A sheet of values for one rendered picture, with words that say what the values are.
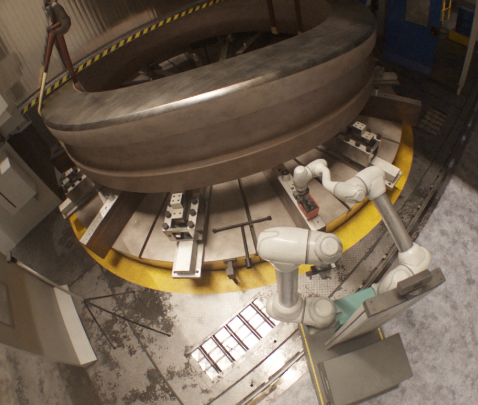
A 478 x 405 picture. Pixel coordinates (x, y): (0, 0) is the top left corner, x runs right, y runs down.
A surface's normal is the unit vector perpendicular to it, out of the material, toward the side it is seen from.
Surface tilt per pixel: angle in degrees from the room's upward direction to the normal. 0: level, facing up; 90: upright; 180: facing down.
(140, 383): 0
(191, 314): 0
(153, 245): 0
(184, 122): 90
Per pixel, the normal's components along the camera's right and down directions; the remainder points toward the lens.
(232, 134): 0.21, 0.73
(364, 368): -0.20, -0.58
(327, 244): -0.10, -0.23
